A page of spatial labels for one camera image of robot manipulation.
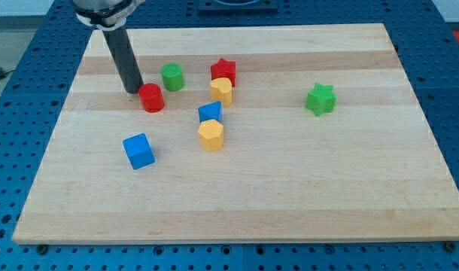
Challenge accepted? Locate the red cylinder block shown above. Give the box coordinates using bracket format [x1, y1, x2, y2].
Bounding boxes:
[138, 83, 165, 113]

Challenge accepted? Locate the blue cube block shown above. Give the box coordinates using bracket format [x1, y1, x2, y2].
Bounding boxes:
[122, 133, 156, 169]

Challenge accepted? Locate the yellow heart block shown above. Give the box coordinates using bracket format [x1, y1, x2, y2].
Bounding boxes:
[210, 78, 233, 106]

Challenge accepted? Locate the blue triangle block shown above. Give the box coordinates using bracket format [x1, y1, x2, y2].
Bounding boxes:
[198, 101, 223, 123]

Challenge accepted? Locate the red star block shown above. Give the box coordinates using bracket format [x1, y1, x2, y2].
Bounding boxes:
[210, 58, 236, 87]

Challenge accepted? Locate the green cylinder block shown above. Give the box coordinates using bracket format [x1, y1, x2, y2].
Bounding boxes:
[160, 62, 184, 92]

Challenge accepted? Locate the green star block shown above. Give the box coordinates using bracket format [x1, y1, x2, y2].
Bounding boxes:
[305, 83, 337, 116]

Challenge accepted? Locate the wooden board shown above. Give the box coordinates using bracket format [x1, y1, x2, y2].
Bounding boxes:
[13, 23, 459, 245]

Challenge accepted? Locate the yellow hexagon block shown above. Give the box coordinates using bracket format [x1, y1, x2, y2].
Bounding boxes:
[198, 119, 224, 151]

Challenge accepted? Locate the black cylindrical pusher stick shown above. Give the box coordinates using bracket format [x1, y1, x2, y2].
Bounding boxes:
[103, 26, 144, 94]

